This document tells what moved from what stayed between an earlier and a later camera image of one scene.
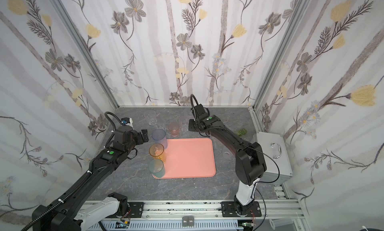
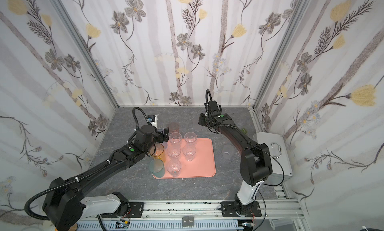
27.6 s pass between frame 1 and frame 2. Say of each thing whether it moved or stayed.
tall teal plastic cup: stayed
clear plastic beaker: stayed
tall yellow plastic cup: stayed
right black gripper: moved
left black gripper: moved
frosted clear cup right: stayed
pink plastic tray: stayed
